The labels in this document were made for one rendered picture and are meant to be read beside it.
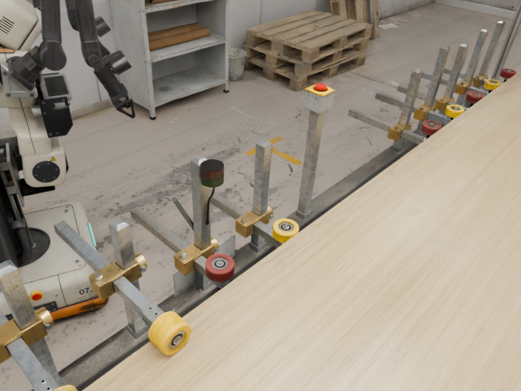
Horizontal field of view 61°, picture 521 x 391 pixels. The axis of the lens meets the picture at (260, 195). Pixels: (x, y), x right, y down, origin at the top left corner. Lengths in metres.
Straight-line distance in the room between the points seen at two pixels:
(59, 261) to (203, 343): 1.29
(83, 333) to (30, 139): 0.93
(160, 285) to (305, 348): 1.45
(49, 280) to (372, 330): 1.49
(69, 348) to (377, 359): 1.53
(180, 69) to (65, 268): 2.79
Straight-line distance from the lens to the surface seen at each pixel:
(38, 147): 1.99
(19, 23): 1.82
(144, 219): 1.47
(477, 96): 2.55
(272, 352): 1.07
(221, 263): 1.23
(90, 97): 4.12
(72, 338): 2.32
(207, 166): 1.13
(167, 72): 4.48
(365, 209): 1.50
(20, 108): 1.96
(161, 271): 2.50
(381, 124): 2.23
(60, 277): 2.19
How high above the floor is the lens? 1.79
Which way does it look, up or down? 36 degrees down
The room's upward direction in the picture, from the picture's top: 4 degrees clockwise
